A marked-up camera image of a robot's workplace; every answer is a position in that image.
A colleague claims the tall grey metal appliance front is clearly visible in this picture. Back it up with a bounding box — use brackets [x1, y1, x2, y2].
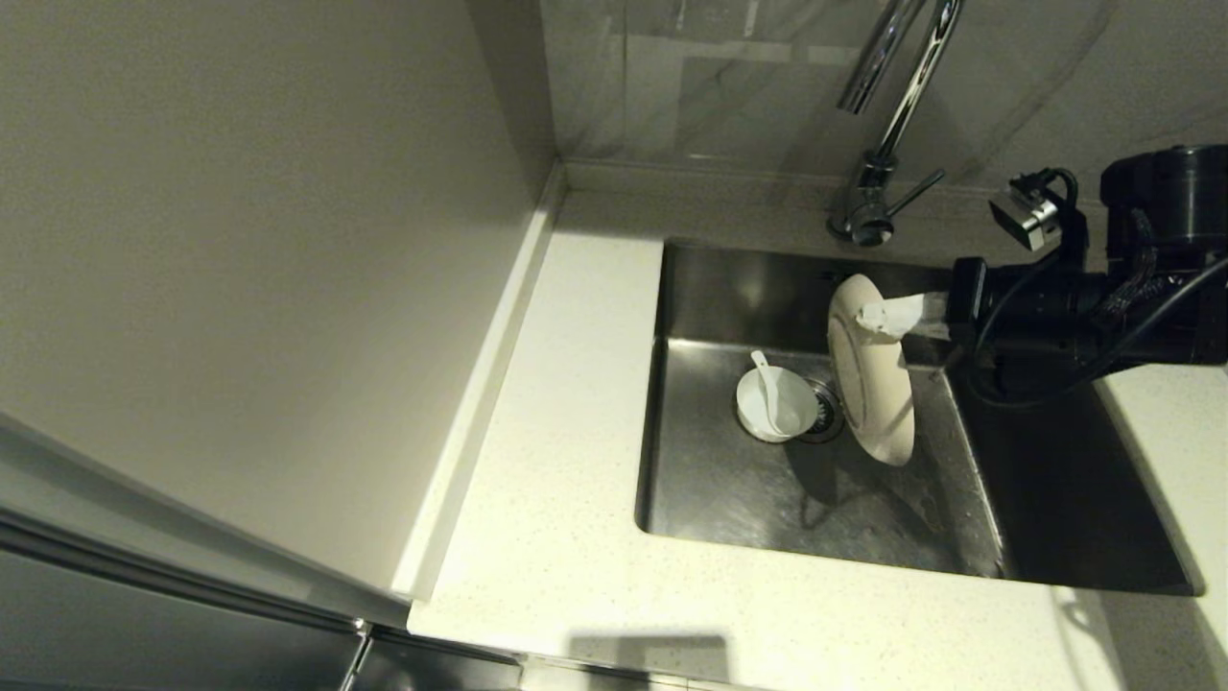
[0, 409, 415, 691]

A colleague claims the round metal drain strainer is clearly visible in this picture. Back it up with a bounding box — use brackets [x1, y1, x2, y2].
[806, 379, 847, 444]

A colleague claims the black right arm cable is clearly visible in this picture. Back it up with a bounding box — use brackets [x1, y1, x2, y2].
[964, 168, 1228, 414]

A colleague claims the white round plate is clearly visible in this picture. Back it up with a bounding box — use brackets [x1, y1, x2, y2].
[827, 274, 917, 468]

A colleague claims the chrome gooseneck faucet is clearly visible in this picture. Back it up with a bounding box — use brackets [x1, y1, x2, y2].
[827, 0, 964, 249]

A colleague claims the small white bowl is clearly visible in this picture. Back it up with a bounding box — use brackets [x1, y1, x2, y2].
[735, 365, 822, 445]

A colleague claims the stainless steel sink basin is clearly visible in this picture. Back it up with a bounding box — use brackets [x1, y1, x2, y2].
[633, 240, 1205, 598]

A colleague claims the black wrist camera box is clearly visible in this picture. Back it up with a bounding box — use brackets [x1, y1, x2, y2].
[988, 171, 1068, 252]

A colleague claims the white ceramic spoon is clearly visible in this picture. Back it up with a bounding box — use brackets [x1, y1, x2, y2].
[749, 349, 789, 436]

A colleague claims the grey base cabinet front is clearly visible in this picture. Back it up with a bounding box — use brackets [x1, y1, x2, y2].
[357, 626, 525, 691]

